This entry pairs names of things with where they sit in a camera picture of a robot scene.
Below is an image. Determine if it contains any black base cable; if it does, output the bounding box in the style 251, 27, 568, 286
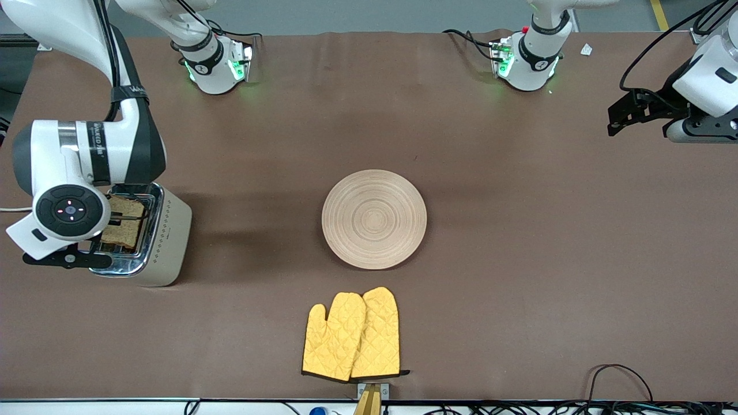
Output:
442, 29, 498, 62
173, 0, 263, 40

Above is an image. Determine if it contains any cream and chrome toaster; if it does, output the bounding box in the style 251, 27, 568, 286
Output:
86, 182, 193, 288

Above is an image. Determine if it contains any small metal bracket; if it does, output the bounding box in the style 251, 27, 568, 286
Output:
357, 382, 390, 401

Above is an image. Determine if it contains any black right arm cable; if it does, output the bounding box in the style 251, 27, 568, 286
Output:
91, 0, 152, 123

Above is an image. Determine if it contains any round pale wooden plate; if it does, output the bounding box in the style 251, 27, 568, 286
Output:
321, 169, 428, 271

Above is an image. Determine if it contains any black looped table cable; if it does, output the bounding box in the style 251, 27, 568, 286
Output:
585, 364, 655, 404

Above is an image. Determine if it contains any black cable bundle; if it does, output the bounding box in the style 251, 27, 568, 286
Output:
404, 401, 738, 415

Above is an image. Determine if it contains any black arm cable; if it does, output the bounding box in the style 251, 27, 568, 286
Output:
619, 0, 728, 111
91, 0, 152, 123

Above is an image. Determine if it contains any black left base cable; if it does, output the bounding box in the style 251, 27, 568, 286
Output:
442, 29, 498, 62

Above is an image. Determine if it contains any black right base cable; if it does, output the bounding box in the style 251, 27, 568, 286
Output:
173, 0, 263, 40

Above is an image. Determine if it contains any yellow quilted oven mitt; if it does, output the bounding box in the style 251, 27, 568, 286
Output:
350, 286, 411, 379
302, 292, 367, 383

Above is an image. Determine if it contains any brown bread slice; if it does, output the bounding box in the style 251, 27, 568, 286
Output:
100, 195, 146, 250

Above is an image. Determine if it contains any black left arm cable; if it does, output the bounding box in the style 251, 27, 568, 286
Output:
619, 0, 728, 111

